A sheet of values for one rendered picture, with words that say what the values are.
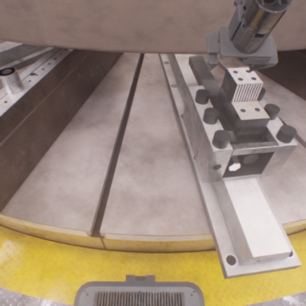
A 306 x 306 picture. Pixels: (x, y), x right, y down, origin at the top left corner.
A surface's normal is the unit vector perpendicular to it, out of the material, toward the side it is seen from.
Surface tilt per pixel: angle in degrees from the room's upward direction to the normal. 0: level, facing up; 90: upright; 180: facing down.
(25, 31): 90
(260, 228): 0
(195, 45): 90
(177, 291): 0
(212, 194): 0
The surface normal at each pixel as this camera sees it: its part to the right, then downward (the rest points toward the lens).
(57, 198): 0.01, -0.65
